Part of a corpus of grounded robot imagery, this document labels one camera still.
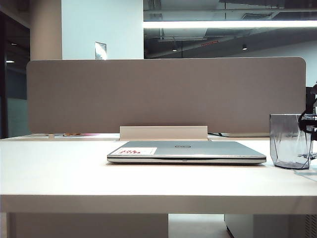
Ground framed wall notice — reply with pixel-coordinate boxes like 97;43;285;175
94;41;107;60

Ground transparent grey plastic mug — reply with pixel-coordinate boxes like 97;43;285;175
269;114;313;170

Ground long linear ceiling light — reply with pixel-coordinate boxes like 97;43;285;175
143;20;317;29

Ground silver Dell laptop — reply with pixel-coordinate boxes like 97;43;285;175
106;140;266;165

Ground beige desk support panel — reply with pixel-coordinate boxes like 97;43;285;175
9;213;169;238

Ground brown fabric desk divider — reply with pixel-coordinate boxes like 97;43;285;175
26;57;307;135

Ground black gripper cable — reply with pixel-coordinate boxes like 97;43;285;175
298;84;317;139

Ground white red laptop sticker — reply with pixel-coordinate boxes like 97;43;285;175
118;147;158;155

